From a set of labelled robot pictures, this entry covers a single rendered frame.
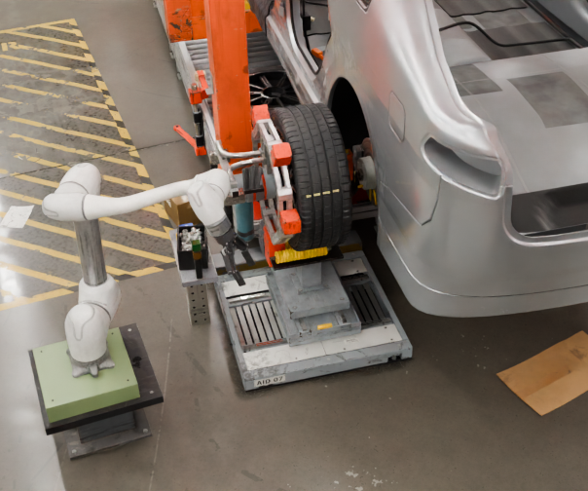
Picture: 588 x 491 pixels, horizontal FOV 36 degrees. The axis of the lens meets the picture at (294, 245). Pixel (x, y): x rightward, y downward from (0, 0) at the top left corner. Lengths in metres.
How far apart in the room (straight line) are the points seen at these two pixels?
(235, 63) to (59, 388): 1.64
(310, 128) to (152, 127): 2.59
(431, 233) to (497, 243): 0.24
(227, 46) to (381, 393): 1.75
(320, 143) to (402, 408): 1.28
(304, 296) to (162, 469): 1.09
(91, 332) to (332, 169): 1.22
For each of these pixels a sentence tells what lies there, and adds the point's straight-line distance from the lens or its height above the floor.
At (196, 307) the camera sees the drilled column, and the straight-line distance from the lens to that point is 4.65.
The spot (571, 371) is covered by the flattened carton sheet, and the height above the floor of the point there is 0.01.
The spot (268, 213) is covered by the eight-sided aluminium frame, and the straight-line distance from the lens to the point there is 4.38.
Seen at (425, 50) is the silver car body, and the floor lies 1.71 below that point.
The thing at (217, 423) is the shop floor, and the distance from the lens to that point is 4.25.
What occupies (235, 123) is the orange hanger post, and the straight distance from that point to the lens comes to 4.44.
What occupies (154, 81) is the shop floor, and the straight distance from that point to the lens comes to 7.01.
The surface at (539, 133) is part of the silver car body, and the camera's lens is 4.35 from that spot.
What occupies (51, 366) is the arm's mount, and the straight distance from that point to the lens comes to 4.10.
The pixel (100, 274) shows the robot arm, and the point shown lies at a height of 0.72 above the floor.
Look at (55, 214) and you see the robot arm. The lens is 3.61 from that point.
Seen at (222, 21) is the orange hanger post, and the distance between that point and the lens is 4.20.
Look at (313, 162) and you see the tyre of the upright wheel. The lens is 3.90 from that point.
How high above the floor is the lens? 3.17
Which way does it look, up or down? 38 degrees down
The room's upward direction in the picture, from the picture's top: 2 degrees counter-clockwise
